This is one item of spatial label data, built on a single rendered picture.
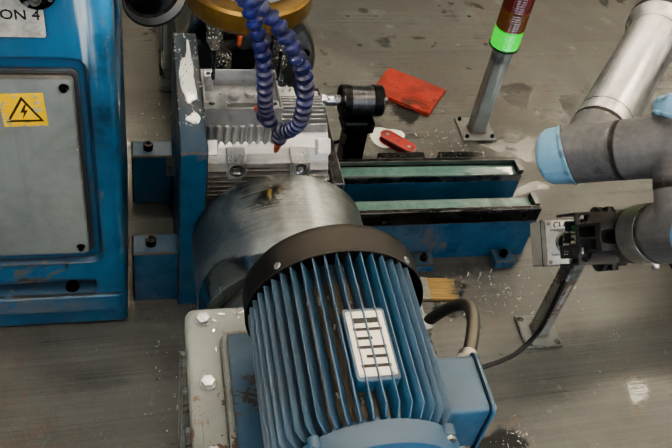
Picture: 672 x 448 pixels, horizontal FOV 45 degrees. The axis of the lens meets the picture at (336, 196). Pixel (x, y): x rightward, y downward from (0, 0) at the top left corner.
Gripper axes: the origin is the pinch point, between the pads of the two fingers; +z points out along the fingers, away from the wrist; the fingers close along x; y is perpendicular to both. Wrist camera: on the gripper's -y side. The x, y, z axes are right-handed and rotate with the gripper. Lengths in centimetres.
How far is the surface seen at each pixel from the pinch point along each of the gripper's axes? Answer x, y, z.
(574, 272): 4.7, -4.8, 9.0
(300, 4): -34, 41, -5
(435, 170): -15.4, 8.8, 33.6
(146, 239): -4, 62, 22
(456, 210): -7.1, 8.3, 25.5
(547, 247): 0.7, 3.3, 2.1
